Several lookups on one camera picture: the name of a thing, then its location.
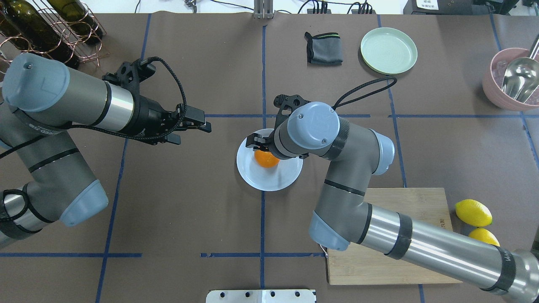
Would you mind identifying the clear ice cubes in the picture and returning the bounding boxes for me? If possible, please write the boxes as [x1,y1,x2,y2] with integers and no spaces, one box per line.
[483,60,539,111]

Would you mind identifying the dark green wine bottle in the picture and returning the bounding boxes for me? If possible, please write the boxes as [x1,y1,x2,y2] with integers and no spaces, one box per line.
[1,0,80,70]
[48,0,104,45]

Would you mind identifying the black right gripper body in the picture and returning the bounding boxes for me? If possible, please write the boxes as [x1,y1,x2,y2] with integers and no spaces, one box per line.
[269,94,310,146]

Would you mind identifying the grey folded cloth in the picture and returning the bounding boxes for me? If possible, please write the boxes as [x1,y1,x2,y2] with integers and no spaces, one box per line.
[304,32,343,66]

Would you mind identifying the yellow lemon far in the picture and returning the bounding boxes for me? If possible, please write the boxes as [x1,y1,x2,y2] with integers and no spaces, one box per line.
[468,227,500,246]

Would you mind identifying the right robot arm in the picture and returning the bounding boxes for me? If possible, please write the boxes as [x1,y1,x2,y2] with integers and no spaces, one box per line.
[246,94,539,303]

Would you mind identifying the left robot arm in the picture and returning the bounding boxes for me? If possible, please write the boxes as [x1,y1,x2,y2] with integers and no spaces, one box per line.
[1,53,211,248]

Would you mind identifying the yellow lemon near board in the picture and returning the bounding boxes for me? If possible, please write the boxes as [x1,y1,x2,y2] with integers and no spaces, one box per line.
[455,199,493,228]

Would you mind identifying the pink bowl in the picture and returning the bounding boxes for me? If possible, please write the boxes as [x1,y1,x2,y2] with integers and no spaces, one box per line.
[483,48,538,112]

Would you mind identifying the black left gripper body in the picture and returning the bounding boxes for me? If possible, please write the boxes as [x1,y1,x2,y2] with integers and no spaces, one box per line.
[102,59,187,145]

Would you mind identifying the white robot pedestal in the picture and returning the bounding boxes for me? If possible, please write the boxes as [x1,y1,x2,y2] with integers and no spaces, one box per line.
[205,289,317,303]

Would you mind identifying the light blue plate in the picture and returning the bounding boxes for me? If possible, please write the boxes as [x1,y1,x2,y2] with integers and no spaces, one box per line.
[235,138,304,191]

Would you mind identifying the wooden cutting board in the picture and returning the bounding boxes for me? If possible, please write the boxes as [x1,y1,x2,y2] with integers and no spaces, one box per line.
[326,187,463,286]

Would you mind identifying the aluminium frame post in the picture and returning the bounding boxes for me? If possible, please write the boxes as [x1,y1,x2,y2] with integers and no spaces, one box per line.
[253,0,275,19]

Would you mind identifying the dark green wine bottle upper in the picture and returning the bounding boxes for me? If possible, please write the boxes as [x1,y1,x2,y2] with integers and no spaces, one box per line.
[48,0,104,45]

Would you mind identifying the copper wire wine rack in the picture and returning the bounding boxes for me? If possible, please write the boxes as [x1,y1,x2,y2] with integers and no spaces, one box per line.
[1,0,110,69]

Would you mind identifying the metal scoop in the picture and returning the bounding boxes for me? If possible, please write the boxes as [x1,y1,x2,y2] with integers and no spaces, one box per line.
[501,36,539,104]

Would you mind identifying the orange fruit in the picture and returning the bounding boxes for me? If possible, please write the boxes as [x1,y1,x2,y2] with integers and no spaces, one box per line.
[254,150,280,168]

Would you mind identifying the green plate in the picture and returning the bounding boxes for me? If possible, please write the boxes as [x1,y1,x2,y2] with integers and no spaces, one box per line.
[360,27,418,75]

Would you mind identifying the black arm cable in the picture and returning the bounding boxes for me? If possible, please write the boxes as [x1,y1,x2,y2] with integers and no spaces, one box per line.
[332,76,398,110]

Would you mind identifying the dark green wine bottle middle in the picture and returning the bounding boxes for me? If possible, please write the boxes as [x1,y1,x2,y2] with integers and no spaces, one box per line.
[1,0,80,70]

